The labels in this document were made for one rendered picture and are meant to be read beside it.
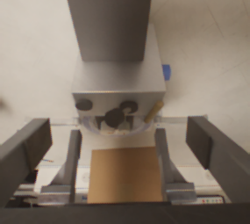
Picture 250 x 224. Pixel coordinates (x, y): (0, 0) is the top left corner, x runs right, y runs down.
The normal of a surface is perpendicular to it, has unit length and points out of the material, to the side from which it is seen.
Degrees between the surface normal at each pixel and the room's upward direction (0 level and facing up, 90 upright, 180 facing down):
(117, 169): 90
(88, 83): 90
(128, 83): 90
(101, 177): 90
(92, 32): 0
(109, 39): 0
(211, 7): 0
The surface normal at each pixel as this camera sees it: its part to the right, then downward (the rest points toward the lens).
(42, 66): 0.02, 0.82
